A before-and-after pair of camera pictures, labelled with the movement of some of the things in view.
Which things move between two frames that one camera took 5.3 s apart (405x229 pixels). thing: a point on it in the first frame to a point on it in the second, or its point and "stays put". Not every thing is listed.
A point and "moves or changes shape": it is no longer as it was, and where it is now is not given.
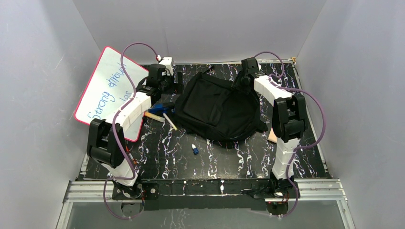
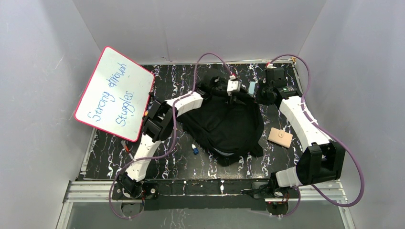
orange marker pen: [134, 161] stays put
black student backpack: [210, 108] moves or changes shape
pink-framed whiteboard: [109, 87] stays put
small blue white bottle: [195, 150] stays put
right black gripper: [236, 84] to [267, 101]
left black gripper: [174, 80] to [222, 91]
